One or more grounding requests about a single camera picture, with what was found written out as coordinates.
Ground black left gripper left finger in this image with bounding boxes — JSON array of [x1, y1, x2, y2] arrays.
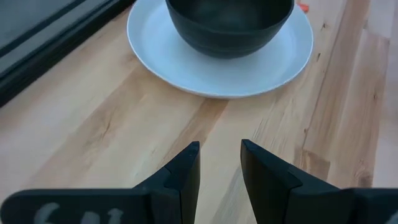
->
[[0, 141, 201, 224]]

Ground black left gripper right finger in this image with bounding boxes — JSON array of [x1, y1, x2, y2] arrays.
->
[[240, 138, 398, 224]]

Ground dark green bowl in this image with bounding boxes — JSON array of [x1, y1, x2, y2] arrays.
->
[[165, 0, 295, 60]]

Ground fork with orange handle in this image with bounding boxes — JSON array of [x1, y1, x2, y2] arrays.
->
[[295, 1, 310, 14]]

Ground white round plate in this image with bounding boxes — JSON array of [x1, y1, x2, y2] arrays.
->
[[126, 0, 315, 100]]

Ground black aluminium table frame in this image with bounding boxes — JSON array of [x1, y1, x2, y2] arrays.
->
[[0, 0, 137, 108]]

